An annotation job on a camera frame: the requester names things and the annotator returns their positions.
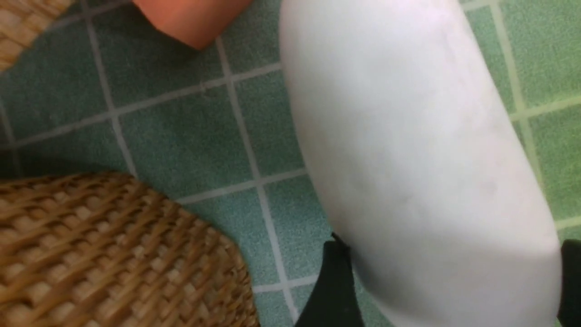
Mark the woven wicker basket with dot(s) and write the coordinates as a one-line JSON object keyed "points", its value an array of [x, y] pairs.
{"points": [[106, 250]]}

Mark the white radish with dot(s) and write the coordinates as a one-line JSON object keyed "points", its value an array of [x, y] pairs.
{"points": [[414, 158]]}

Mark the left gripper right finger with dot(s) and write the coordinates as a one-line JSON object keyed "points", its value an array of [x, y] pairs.
{"points": [[569, 314]]}

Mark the orange foam block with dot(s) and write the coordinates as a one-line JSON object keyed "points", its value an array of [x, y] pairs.
{"points": [[195, 23]]}

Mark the green checkered tablecloth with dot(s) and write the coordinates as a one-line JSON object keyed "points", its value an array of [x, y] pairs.
{"points": [[102, 89]]}

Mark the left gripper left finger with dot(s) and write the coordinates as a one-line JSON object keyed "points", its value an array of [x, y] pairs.
{"points": [[333, 301]]}

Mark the woven basket lid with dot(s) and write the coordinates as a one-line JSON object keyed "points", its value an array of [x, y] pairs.
{"points": [[21, 22]]}

